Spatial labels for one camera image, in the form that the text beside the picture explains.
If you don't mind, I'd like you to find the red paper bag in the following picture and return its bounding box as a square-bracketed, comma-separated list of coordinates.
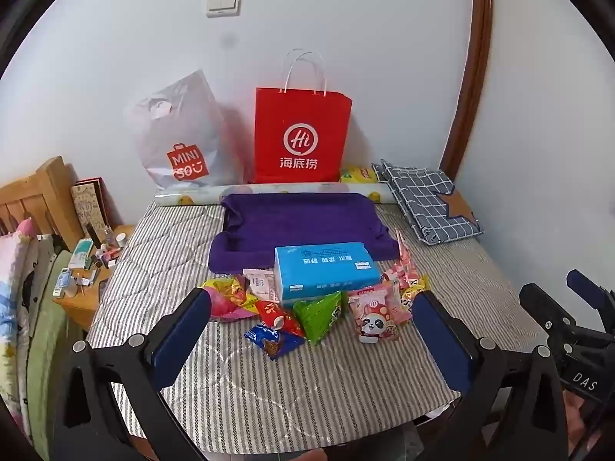
[253, 49, 353, 184]

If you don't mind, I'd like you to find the wooden nightstand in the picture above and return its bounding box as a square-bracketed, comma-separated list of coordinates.
[53, 225, 138, 330]

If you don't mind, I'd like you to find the red snack packet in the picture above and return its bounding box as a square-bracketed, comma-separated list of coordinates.
[254, 299, 306, 338]

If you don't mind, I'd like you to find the pink panda snack packet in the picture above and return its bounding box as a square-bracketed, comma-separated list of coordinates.
[347, 282, 413, 344]

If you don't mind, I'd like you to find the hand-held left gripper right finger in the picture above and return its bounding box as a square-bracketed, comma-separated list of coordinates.
[412, 291, 570, 461]

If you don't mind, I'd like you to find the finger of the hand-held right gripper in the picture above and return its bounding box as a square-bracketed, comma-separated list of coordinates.
[566, 269, 615, 310]
[519, 283, 584, 347]

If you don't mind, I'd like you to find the fruit-print paper roll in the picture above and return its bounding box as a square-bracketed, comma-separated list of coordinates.
[155, 181, 397, 207]

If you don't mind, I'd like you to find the white plastic shopping bag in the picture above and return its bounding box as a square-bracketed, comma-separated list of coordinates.
[124, 70, 246, 192]

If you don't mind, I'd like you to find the teal white box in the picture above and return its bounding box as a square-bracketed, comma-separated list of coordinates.
[68, 239, 95, 270]

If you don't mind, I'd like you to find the white pink snack packet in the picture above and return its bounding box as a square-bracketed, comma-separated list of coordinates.
[243, 268, 277, 301]

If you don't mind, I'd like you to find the white light switch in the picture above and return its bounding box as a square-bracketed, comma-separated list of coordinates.
[206, 0, 242, 18]

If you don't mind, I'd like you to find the blue snack packet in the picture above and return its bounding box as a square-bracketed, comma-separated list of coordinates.
[244, 323, 306, 361]

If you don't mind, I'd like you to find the patterned gift box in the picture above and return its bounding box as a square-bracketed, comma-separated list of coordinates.
[71, 177, 112, 245]

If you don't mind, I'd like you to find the wooden headboard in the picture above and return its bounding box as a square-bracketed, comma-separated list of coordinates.
[0, 156, 85, 253]

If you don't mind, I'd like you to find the blue tissue pack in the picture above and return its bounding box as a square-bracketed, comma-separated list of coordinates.
[274, 244, 382, 305]

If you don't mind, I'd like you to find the floral pillow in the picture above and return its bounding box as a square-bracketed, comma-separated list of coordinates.
[0, 218, 39, 423]

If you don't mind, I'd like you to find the pink yellow snack packet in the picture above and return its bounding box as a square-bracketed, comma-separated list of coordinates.
[201, 274, 260, 322]

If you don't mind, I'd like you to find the yellow chips bag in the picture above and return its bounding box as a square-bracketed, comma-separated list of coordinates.
[339, 166, 378, 184]

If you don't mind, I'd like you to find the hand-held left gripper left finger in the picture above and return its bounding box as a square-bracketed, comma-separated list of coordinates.
[53, 288, 213, 461]

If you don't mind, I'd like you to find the grey checked cloth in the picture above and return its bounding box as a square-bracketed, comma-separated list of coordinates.
[371, 158, 484, 245]

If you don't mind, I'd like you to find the brown wooden door frame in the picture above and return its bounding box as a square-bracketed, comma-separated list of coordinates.
[439, 0, 495, 178]

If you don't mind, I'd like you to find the person's right hand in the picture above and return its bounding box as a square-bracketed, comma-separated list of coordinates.
[563, 390, 589, 447]

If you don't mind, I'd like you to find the long pink stick packet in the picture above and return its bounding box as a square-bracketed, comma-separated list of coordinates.
[394, 230, 419, 289]

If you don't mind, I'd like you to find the green triangular snack packet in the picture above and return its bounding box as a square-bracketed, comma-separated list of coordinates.
[292, 290, 347, 345]

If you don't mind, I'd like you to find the purple towel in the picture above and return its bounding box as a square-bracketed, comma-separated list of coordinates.
[208, 192, 401, 274]

